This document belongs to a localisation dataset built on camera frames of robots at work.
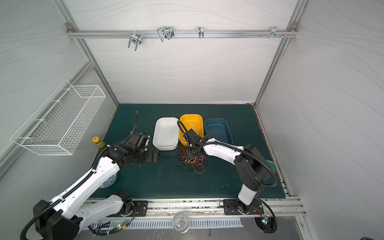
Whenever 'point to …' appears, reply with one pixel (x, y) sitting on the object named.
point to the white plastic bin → (165, 134)
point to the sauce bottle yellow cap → (100, 145)
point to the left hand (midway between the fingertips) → (154, 153)
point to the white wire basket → (59, 124)
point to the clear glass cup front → (181, 222)
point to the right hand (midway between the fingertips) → (191, 148)
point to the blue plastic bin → (218, 128)
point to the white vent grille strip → (167, 223)
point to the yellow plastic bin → (193, 121)
